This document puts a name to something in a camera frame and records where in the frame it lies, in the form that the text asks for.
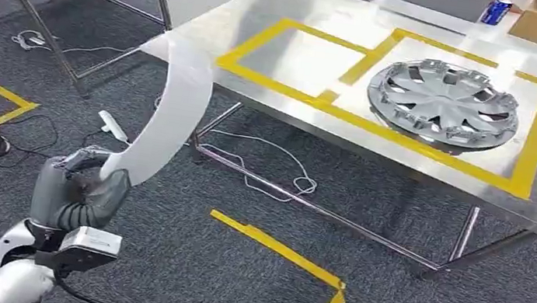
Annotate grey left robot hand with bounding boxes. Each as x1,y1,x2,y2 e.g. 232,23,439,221
26,138,138,239

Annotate white curved plastic strip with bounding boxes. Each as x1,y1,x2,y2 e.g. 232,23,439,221
97,27,220,197

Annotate white handheld device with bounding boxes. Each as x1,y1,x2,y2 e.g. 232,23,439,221
94,109,134,145

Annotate silver wheel hubcap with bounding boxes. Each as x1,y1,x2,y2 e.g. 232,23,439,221
360,50,528,164

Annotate grey box with yellow label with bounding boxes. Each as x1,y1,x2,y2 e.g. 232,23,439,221
385,0,498,27

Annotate blue drink can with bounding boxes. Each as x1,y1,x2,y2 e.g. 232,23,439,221
478,0,514,29

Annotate black floor cable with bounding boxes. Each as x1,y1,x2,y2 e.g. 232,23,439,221
0,106,109,182

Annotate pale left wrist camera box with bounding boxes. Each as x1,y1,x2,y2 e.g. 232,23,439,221
32,219,125,280

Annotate white cable with adapter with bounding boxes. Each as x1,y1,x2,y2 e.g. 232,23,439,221
9,26,131,65

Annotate white looped floor cable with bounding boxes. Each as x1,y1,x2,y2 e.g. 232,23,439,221
189,127,324,207

